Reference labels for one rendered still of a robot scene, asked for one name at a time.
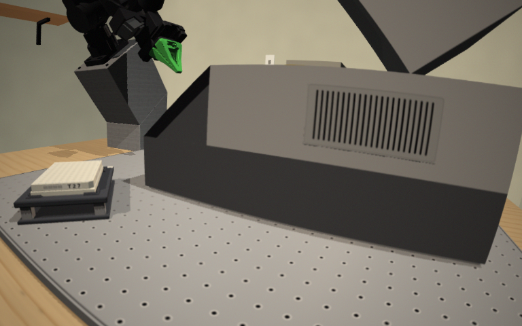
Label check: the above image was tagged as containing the cream well plate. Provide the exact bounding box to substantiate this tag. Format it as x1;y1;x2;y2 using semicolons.
286;60;346;67

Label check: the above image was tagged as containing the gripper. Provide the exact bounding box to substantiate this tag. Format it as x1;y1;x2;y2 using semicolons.
138;20;187;73

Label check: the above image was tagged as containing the white well pcr plate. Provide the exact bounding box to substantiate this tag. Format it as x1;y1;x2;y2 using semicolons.
31;160;103;196

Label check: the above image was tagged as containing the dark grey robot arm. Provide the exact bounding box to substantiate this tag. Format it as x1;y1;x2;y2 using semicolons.
62;0;164;67

